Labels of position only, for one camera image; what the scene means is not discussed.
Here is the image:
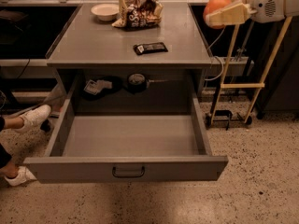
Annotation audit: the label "white sneaker upper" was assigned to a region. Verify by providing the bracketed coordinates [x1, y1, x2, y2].
[15, 105, 51, 133]

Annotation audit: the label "crumpled chip bag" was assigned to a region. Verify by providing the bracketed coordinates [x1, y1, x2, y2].
[112, 0, 163, 30]

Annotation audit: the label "grey metal cabinet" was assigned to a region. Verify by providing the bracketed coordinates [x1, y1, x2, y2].
[48, 2, 211, 117]

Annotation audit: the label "open grey top drawer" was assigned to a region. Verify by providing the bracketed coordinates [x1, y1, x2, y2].
[22, 75, 229, 184]

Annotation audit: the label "black tape roll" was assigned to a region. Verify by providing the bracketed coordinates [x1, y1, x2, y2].
[127, 73, 150, 93]

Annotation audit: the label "black drawer handle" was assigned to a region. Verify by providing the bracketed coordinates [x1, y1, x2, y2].
[112, 166, 145, 178]

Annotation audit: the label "white ceramic bowl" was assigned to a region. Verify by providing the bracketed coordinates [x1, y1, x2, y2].
[91, 4, 119, 21]

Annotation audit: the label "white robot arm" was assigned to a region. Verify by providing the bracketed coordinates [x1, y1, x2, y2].
[203, 0, 299, 28]

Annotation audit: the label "yellow hand truck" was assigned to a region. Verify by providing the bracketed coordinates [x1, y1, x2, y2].
[205, 16, 293, 131]

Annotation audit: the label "orange fruit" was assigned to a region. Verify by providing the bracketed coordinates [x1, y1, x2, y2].
[203, 0, 231, 21]

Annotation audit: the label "black snack bar wrapper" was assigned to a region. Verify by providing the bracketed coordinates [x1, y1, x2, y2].
[133, 42, 168, 55]

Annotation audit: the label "white sneaker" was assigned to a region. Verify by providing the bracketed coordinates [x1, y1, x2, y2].
[5, 166, 36, 187]
[15, 105, 51, 133]

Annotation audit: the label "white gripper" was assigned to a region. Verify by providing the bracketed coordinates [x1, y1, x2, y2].
[205, 0, 284, 27]

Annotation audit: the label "white power cable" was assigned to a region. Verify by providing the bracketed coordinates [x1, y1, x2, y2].
[205, 26, 227, 82]

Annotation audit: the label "white sneaker lower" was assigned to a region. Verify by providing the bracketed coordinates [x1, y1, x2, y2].
[5, 166, 36, 187]

